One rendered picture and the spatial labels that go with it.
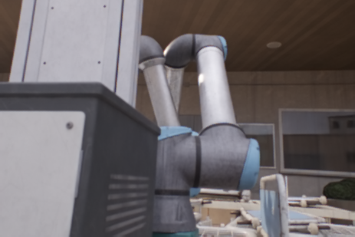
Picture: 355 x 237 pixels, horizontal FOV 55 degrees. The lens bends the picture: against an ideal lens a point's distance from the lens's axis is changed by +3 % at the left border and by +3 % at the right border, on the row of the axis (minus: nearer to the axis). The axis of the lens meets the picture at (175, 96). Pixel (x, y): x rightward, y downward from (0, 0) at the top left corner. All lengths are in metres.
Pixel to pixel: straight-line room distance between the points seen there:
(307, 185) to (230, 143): 6.66
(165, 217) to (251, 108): 6.82
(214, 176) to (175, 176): 0.11
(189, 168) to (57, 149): 0.56
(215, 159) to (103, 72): 0.38
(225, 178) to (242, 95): 6.79
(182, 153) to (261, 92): 6.88
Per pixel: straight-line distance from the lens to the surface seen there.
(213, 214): 5.09
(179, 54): 1.40
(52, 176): 0.40
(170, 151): 0.91
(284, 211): 1.27
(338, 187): 6.58
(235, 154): 0.94
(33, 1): 1.08
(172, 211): 0.90
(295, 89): 7.86
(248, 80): 7.80
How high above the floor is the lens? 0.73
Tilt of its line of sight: 15 degrees up
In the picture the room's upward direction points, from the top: 3 degrees clockwise
